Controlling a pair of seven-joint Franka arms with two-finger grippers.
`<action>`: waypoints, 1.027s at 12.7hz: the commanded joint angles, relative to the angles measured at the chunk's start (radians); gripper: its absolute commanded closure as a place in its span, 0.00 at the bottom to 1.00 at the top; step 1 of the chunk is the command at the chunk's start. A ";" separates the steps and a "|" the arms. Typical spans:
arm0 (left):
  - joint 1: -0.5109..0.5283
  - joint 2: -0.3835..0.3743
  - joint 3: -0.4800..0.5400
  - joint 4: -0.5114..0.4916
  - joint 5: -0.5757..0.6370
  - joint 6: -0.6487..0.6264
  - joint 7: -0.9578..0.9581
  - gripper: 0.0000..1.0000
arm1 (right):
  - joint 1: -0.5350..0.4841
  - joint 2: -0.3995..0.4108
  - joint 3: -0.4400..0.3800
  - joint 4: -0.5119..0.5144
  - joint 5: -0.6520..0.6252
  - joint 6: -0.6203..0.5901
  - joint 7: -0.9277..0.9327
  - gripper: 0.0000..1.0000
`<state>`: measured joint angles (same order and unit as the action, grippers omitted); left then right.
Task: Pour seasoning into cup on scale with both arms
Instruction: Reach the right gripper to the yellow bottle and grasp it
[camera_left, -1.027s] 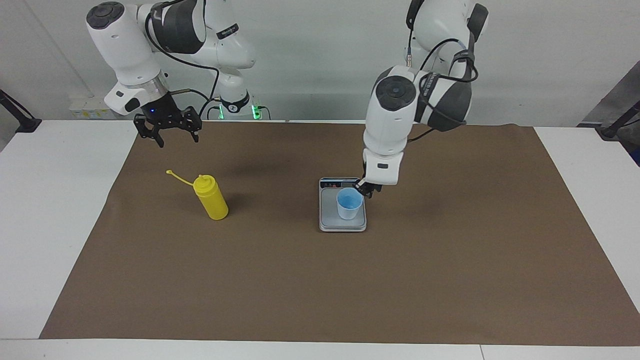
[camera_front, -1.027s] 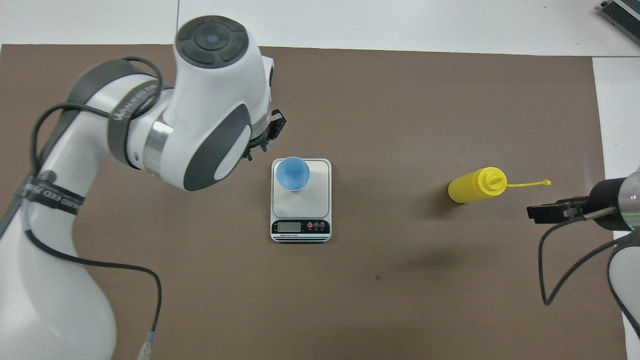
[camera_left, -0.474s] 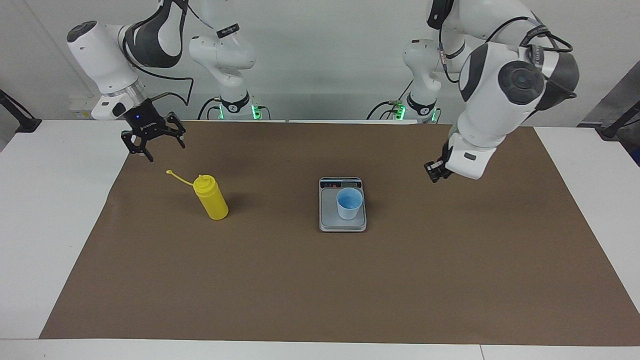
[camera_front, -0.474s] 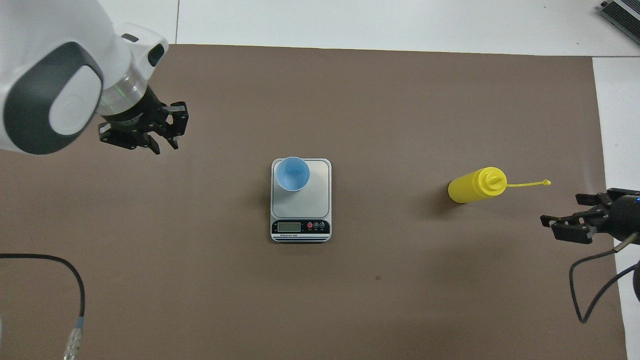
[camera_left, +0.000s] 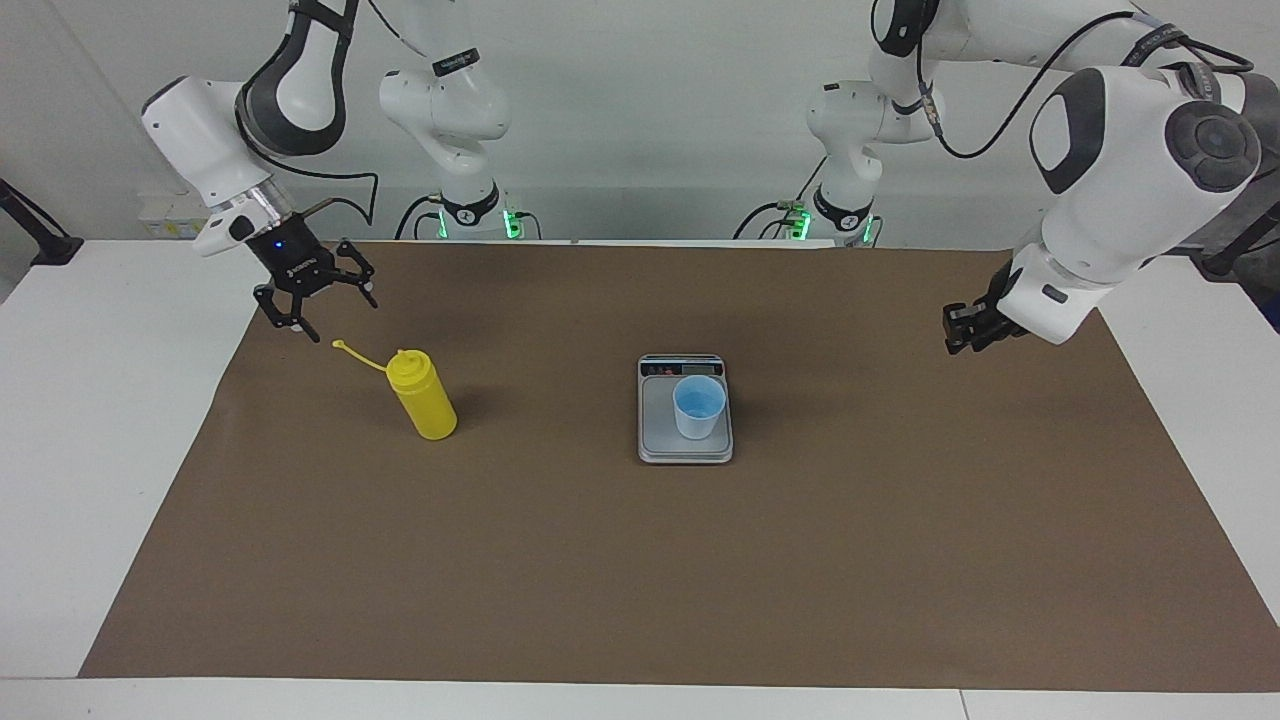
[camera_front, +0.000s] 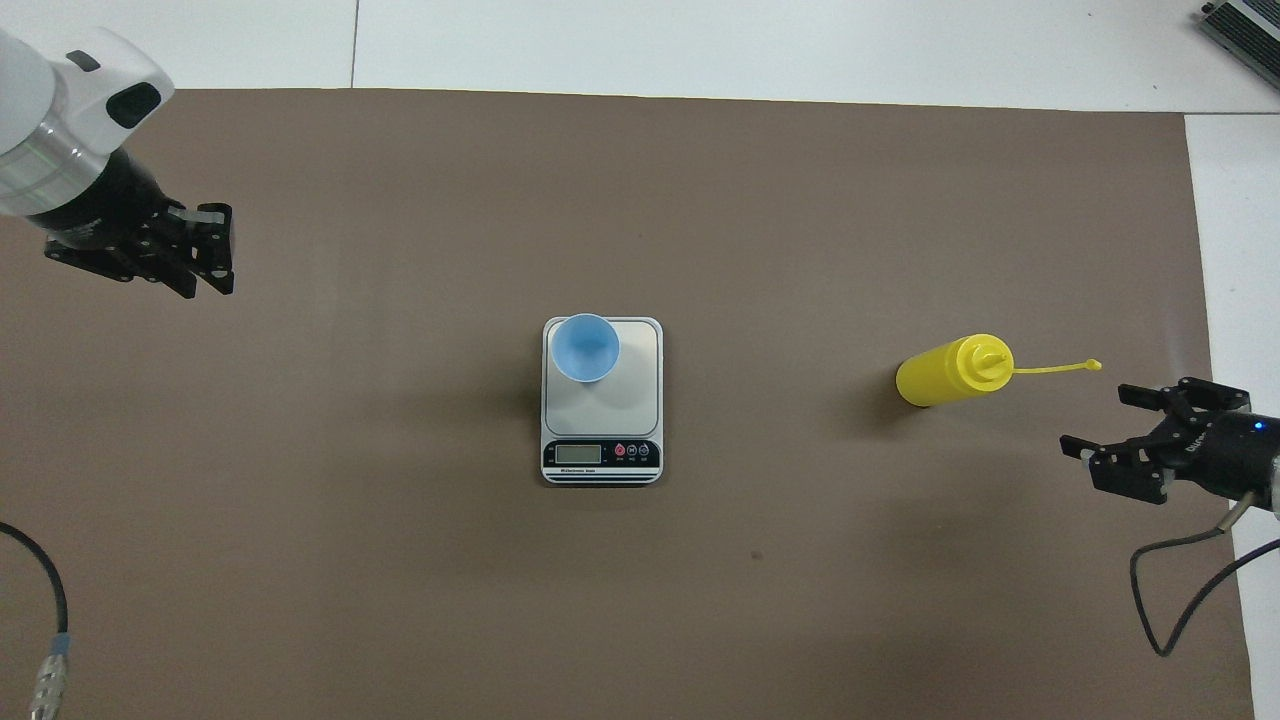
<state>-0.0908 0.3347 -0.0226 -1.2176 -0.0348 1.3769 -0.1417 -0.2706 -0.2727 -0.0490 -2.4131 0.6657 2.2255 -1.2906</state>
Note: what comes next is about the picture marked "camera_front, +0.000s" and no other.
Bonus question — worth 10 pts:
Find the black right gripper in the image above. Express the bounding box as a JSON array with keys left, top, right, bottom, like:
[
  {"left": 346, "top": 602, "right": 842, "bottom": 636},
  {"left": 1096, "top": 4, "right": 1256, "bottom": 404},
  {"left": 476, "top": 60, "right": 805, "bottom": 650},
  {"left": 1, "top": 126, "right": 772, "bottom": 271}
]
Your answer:
[{"left": 1060, "top": 377, "right": 1280, "bottom": 504}]

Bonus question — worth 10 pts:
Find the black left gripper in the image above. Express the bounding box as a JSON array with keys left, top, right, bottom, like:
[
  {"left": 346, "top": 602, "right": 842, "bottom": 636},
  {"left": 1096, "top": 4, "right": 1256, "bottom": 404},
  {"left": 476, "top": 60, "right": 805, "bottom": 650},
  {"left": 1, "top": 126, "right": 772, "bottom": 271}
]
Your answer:
[{"left": 43, "top": 150, "right": 236, "bottom": 299}]

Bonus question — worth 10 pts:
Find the yellow squeeze bottle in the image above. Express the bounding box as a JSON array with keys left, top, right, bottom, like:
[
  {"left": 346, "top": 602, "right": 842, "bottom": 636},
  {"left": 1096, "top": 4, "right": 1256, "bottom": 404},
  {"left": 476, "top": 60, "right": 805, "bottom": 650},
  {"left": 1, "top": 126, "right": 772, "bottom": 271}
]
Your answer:
[{"left": 895, "top": 334, "right": 1104, "bottom": 408}]

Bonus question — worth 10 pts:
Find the light blue plastic cup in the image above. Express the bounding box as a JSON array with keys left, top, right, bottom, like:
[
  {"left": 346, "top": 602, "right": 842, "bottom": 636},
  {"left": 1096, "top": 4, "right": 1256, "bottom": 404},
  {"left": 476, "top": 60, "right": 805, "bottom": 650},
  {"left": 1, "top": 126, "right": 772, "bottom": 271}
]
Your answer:
[{"left": 552, "top": 313, "right": 621, "bottom": 384}]

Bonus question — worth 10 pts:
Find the silver digital kitchen scale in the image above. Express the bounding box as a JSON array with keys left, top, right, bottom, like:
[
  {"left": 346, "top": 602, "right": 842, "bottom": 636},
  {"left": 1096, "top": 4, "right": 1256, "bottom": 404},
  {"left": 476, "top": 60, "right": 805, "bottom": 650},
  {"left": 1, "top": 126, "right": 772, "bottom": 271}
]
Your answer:
[{"left": 541, "top": 317, "right": 664, "bottom": 486}]

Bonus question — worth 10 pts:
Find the grey finned metal device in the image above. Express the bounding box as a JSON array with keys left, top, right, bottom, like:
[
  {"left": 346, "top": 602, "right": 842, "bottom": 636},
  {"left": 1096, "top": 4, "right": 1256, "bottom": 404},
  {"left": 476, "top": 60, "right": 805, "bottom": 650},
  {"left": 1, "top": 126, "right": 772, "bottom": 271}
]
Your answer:
[{"left": 1199, "top": 0, "right": 1280, "bottom": 93}]

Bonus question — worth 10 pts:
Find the brown table mat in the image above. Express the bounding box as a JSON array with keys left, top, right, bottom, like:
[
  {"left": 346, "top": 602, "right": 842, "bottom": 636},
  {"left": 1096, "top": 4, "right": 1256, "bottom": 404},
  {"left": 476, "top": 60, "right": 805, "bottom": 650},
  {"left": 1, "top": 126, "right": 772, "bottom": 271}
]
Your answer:
[{"left": 0, "top": 88, "right": 1256, "bottom": 720}]

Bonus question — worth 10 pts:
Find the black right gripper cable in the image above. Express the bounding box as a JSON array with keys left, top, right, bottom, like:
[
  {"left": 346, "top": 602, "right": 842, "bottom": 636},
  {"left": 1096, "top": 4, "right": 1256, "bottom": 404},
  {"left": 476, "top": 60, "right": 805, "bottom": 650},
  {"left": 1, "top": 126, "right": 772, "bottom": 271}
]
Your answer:
[{"left": 1130, "top": 493, "right": 1280, "bottom": 658}]

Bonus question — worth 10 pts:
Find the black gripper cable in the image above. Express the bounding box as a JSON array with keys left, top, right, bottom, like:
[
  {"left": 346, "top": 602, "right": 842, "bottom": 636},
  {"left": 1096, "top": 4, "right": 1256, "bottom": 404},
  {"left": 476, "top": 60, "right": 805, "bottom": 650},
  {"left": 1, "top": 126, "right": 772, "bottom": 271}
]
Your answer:
[
  {"left": 0, "top": 520, "right": 73, "bottom": 720},
  {"left": 1130, "top": 493, "right": 1280, "bottom": 658}
]

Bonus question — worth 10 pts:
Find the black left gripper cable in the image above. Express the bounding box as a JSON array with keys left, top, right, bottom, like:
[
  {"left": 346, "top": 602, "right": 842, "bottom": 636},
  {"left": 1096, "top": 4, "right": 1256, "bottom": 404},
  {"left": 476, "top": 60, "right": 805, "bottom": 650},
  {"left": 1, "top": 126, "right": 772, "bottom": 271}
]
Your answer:
[{"left": 0, "top": 520, "right": 73, "bottom": 720}]

